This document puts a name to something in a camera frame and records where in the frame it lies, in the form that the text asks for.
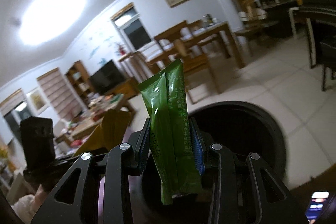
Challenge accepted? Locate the red potted plant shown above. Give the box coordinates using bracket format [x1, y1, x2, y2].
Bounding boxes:
[114, 42, 127, 56]

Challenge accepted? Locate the wooden dining table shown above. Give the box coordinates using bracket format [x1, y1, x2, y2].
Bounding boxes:
[154, 21, 245, 70]

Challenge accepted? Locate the window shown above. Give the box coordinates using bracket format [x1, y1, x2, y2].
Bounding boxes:
[110, 3, 154, 53]

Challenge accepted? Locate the wooden bookshelf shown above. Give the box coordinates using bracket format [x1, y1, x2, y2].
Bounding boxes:
[64, 61, 95, 107]

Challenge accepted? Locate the wooden coffee table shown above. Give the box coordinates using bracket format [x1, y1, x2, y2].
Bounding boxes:
[56, 94, 137, 149]

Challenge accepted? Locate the black television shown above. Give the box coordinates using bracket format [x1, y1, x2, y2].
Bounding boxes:
[89, 59, 127, 95]

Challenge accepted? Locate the green sachet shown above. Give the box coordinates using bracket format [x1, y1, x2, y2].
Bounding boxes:
[138, 58, 204, 206]

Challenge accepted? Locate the white standing air conditioner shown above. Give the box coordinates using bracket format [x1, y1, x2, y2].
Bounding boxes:
[206, 0, 248, 33]

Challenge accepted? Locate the wooden plant stand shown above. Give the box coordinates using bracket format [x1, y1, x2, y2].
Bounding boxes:
[118, 52, 147, 86]

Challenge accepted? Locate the striped roller blind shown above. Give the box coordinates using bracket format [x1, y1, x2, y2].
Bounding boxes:
[36, 69, 77, 123]

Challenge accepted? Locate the yellow paper wrapper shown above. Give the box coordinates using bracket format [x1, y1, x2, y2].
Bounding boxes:
[76, 109, 132, 157]

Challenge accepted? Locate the wooden dining chair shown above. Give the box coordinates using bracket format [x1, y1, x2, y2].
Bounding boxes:
[155, 21, 219, 104]

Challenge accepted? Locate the black round trash bin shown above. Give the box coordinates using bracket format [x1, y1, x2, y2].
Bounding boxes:
[143, 101, 286, 216]

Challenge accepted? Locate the round ceiling light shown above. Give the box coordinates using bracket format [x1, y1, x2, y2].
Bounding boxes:
[18, 0, 88, 46]

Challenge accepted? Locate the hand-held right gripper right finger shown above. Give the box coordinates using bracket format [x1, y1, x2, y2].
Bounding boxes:
[190, 119, 310, 224]

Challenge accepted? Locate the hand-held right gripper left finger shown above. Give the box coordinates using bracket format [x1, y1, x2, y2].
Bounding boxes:
[30, 118, 152, 224]

